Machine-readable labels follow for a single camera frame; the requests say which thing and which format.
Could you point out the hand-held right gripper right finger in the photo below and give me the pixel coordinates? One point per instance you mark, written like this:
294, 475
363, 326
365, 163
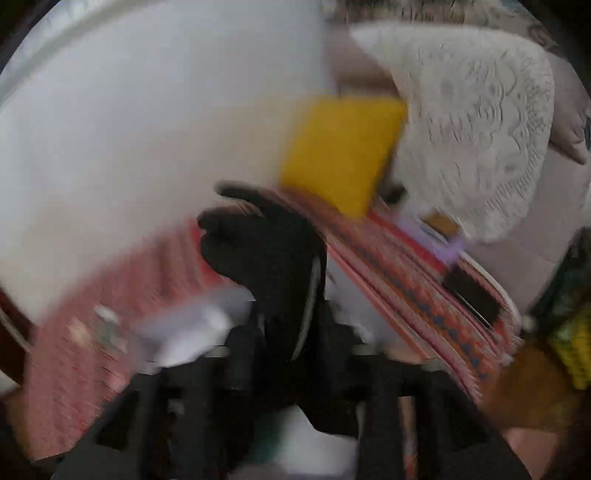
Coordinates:
339, 346

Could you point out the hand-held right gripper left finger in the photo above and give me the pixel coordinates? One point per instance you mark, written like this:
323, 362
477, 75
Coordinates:
240, 346

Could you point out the black fabric item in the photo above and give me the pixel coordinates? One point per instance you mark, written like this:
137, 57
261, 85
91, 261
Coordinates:
272, 267

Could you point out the white plastic container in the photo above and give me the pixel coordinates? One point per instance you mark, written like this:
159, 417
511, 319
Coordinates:
138, 138

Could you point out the white plastic bag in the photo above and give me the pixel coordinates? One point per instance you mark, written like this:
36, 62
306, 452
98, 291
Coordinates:
184, 327

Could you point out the red patterned blanket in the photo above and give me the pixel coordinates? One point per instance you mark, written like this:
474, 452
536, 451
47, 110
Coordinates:
392, 286

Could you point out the black rectangular phone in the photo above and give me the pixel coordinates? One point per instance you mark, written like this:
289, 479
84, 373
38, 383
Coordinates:
471, 295

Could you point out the purple packet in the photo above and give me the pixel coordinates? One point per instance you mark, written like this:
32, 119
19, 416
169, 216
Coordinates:
443, 244

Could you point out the yellow cushion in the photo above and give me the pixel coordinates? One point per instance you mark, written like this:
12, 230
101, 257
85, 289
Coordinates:
341, 152

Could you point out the brown item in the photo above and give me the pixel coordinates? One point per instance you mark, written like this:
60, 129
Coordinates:
531, 392

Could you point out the yellow green item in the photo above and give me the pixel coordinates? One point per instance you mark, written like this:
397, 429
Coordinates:
575, 350

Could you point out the white lace cloth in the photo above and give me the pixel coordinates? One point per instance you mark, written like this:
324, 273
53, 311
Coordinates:
480, 129

